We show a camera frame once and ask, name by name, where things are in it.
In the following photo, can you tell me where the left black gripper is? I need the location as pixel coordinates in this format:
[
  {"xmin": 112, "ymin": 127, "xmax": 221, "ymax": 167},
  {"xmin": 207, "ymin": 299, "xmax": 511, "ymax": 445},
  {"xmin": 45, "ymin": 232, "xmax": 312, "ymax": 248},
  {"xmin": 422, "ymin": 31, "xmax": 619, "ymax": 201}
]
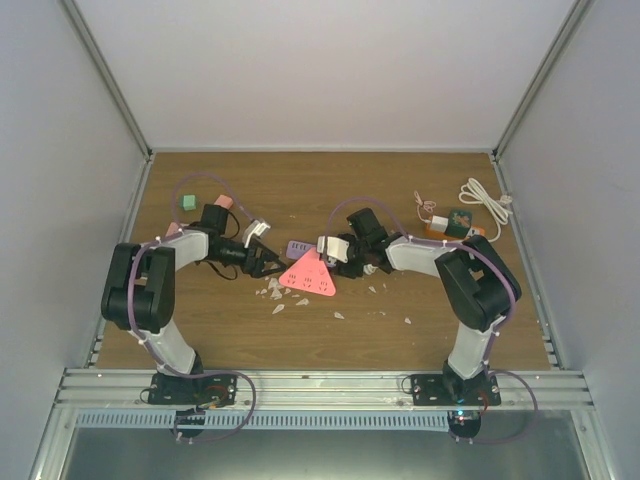
[{"xmin": 211, "ymin": 238, "xmax": 287, "ymax": 279}]

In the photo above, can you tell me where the purple power strip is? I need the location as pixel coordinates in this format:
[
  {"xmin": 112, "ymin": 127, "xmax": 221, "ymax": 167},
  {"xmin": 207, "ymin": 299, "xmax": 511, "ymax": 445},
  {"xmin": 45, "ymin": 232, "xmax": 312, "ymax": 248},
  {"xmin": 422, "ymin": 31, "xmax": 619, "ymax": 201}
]
[{"xmin": 285, "ymin": 240, "xmax": 316, "ymax": 260}]

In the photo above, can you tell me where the pink triangular socket adapter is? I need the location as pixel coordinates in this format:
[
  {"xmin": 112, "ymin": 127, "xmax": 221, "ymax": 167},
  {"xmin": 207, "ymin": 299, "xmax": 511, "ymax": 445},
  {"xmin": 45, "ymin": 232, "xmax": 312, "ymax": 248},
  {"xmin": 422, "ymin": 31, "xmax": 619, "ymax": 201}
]
[{"xmin": 278, "ymin": 249, "xmax": 336, "ymax": 297}]

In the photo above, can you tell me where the pink cylindrical plug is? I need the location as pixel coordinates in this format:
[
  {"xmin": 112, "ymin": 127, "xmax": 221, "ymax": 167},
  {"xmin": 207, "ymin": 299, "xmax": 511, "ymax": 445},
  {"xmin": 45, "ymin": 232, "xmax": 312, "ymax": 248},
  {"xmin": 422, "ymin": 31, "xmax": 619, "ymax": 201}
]
[{"xmin": 214, "ymin": 195, "xmax": 234, "ymax": 210}]

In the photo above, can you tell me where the green plug adapter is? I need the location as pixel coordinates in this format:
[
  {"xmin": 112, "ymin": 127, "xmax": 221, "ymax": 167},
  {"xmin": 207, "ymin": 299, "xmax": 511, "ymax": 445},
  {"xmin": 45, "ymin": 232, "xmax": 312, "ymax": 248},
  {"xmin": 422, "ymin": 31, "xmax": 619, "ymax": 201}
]
[{"xmin": 178, "ymin": 194, "xmax": 198, "ymax": 212}]

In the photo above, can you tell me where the pink cube socket adapter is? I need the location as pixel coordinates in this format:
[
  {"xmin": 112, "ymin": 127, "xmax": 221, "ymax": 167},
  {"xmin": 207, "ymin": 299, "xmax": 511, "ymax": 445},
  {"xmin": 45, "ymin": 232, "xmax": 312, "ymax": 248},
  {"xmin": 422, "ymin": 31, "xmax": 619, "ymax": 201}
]
[{"xmin": 165, "ymin": 222, "xmax": 182, "ymax": 237}]

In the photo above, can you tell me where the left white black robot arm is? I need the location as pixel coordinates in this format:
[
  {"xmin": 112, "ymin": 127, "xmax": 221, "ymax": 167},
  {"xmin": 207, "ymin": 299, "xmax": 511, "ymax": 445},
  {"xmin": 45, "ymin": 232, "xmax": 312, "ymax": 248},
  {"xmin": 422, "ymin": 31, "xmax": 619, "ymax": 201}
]
[{"xmin": 101, "ymin": 204, "xmax": 287, "ymax": 404}]

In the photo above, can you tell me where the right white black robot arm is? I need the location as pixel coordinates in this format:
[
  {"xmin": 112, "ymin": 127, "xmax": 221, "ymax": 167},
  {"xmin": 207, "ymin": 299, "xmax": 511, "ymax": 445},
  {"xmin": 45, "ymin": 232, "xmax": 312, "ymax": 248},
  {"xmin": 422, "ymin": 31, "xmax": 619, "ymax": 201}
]
[{"xmin": 317, "ymin": 208, "xmax": 521, "ymax": 405}]

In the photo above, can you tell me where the white charger plug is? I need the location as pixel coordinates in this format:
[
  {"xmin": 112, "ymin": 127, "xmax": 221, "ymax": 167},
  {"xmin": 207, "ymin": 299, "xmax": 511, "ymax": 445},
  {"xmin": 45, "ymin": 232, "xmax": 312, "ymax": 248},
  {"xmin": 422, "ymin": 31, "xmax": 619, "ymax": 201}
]
[{"xmin": 430, "ymin": 215, "xmax": 449, "ymax": 233}]

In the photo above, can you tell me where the dark green cube adapter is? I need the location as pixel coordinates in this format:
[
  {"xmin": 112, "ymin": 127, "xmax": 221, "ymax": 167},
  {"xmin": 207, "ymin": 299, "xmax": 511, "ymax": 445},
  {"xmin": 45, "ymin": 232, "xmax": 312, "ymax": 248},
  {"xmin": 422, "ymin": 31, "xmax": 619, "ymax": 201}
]
[{"xmin": 448, "ymin": 208, "xmax": 473, "ymax": 229}]

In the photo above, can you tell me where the orange power strip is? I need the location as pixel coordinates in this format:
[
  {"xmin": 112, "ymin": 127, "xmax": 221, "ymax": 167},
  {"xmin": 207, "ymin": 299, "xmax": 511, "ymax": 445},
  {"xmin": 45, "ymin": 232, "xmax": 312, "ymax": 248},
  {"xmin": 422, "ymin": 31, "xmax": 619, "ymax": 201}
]
[{"xmin": 425, "ymin": 225, "xmax": 485, "ymax": 241}]

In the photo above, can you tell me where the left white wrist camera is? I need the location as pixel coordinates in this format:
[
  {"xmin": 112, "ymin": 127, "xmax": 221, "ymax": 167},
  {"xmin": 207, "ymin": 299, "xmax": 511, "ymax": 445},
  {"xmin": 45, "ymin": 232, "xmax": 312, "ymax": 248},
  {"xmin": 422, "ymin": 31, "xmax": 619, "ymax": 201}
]
[{"xmin": 242, "ymin": 219, "xmax": 271, "ymax": 248}]

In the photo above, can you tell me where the pink thin cable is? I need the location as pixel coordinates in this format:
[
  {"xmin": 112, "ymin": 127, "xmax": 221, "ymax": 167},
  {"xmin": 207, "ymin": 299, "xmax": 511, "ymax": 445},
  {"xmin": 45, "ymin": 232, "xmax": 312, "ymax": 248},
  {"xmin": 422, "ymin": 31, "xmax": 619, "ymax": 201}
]
[{"xmin": 413, "ymin": 189, "xmax": 439, "ymax": 224}]

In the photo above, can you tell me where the white coiled cable at back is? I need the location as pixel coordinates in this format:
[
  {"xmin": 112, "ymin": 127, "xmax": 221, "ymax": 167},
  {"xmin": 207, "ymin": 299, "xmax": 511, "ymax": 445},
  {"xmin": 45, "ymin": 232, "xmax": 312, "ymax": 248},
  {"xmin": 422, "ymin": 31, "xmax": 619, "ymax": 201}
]
[{"xmin": 459, "ymin": 178, "xmax": 516, "ymax": 241}]

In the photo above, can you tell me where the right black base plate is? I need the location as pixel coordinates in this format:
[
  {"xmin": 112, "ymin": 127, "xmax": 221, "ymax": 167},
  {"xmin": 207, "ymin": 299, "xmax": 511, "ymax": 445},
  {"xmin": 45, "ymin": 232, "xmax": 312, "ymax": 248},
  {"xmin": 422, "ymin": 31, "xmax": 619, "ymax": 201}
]
[{"xmin": 410, "ymin": 373, "xmax": 502, "ymax": 408}]

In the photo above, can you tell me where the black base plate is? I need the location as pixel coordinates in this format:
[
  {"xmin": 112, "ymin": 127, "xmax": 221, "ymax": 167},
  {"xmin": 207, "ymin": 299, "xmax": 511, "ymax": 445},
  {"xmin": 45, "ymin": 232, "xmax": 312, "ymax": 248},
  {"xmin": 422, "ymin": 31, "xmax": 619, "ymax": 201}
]
[
  {"xmin": 140, "ymin": 373, "xmax": 237, "ymax": 409},
  {"xmin": 410, "ymin": 373, "xmax": 502, "ymax": 408}
]

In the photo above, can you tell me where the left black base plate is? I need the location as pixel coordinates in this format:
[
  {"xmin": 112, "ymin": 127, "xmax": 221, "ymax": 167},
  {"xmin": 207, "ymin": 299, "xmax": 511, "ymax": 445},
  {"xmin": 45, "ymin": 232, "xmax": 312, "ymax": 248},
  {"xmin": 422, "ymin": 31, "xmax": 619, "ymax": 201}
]
[{"xmin": 140, "ymin": 373, "xmax": 237, "ymax": 409}]

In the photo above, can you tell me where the aluminium front rail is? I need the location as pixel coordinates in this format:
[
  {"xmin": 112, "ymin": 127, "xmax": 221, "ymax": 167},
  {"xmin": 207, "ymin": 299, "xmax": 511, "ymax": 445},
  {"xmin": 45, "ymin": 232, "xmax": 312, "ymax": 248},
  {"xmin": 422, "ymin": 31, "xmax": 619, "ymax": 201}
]
[{"xmin": 54, "ymin": 369, "xmax": 595, "ymax": 411}]

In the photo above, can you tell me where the grey slotted cable duct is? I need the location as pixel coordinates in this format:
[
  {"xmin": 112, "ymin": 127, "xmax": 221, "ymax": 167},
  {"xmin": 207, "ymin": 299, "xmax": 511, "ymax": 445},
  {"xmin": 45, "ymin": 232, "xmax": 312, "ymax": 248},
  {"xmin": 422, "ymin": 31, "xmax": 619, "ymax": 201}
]
[{"xmin": 76, "ymin": 409, "xmax": 449, "ymax": 432}]

